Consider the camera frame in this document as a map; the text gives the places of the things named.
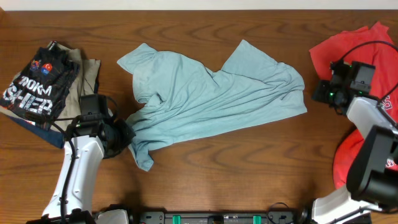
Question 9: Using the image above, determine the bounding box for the red printed t-shirt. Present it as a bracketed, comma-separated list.
[310, 22, 397, 189]

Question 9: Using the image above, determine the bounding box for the navy folded garment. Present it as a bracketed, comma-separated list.
[7, 116, 65, 149]

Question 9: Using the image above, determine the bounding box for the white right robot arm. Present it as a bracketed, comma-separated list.
[301, 60, 397, 223]

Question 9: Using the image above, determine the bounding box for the black printed folded shirt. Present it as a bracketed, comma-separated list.
[1, 47, 80, 119]

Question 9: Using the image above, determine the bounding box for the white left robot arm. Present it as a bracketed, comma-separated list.
[27, 116, 135, 224]

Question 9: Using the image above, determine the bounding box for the beige folded garment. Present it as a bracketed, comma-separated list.
[0, 40, 101, 133]

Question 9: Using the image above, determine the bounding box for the light blue t-shirt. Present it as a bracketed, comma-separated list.
[118, 40, 307, 171]

